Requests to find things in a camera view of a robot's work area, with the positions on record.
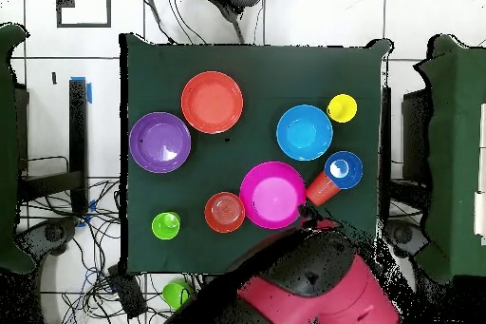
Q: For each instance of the red-orange plastic cup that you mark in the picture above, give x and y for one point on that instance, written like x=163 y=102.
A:
x=321 y=191

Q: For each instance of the pink plastic bowl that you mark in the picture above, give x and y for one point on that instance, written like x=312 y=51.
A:
x=271 y=194

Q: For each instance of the small orange bowl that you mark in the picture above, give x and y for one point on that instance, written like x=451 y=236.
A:
x=224 y=212

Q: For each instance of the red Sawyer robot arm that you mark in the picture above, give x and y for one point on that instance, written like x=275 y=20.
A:
x=322 y=293

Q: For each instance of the small dark blue bowl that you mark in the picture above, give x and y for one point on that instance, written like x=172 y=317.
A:
x=351 y=177

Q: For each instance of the light blue plastic bowl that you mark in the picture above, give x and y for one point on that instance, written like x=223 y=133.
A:
x=304 y=132

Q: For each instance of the grey chair base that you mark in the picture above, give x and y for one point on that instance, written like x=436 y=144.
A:
x=402 y=234

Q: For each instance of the lemon yellow plastic cup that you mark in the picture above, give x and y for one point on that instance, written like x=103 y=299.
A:
x=341 y=108

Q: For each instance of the dark green tablecloth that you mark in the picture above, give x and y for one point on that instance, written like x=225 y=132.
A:
x=303 y=73

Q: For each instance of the green plastic cup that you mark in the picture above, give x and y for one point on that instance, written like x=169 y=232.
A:
x=166 y=226

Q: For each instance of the large shallow orange bowl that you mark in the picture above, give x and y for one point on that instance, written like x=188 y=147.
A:
x=212 y=102

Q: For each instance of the green bowl on floor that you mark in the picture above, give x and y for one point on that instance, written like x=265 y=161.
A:
x=174 y=295

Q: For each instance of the purple plastic bowl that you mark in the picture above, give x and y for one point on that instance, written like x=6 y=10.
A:
x=160 y=142

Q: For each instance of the green cloth side table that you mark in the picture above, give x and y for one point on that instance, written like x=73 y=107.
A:
x=455 y=111
x=7 y=149

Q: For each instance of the black power strip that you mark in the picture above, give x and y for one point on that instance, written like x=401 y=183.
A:
x=127 y=293

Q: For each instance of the blue tape strip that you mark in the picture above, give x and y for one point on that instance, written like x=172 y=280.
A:
x=89 y=94

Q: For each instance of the black chair base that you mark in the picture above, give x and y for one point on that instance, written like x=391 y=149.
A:
x=49 y=234

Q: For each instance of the black stand frame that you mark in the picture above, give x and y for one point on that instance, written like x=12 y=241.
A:
x=78 y=130
x=415 y=130

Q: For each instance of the black square frame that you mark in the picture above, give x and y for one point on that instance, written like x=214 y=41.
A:
x=83 y=25

